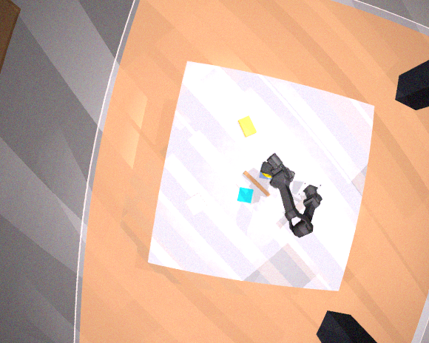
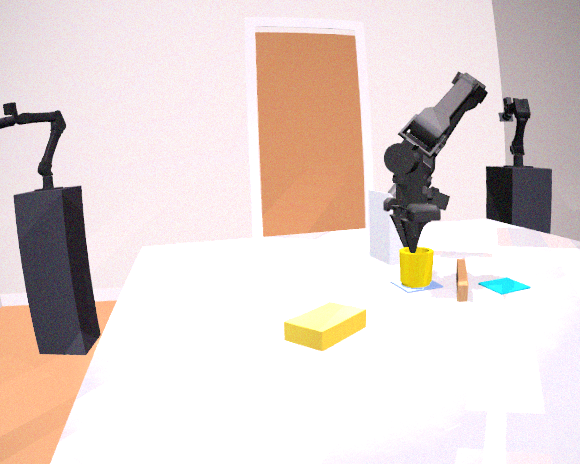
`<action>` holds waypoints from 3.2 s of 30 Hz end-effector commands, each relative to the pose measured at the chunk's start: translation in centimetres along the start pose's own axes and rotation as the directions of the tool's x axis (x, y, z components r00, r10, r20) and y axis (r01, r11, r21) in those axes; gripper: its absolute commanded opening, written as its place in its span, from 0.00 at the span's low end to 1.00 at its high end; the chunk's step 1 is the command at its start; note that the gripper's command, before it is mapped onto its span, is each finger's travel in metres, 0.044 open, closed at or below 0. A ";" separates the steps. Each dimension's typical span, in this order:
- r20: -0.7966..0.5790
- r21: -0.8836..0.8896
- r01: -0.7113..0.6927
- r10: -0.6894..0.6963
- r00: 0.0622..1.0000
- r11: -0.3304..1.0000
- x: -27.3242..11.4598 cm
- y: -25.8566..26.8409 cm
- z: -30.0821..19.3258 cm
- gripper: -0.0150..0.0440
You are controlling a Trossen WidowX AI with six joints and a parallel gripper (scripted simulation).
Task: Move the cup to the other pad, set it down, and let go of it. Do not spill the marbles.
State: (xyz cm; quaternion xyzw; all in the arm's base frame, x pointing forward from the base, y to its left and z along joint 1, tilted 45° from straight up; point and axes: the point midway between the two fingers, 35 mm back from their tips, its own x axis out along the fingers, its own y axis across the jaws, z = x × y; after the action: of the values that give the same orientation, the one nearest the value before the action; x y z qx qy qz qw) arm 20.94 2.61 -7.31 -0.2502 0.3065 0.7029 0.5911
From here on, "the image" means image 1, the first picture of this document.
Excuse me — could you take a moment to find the yellow rectangular block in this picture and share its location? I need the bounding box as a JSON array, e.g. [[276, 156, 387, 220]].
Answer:
[[237, 116, 257, 137]]

